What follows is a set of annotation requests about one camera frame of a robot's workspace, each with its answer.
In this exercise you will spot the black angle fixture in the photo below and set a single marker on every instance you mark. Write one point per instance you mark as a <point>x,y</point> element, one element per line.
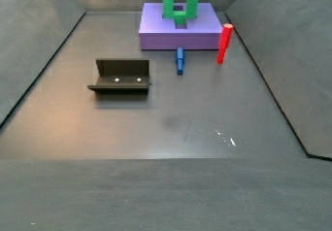
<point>122,74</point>

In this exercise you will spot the blue peg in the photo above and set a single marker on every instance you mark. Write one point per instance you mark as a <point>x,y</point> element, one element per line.
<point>180,61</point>

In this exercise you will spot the purple base block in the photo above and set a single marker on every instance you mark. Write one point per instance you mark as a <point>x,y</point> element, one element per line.
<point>161,35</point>

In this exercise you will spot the red peg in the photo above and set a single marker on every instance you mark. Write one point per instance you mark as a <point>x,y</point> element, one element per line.
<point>224,42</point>

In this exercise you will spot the green U-shaped block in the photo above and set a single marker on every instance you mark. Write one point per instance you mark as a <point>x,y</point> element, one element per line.
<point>180,15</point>

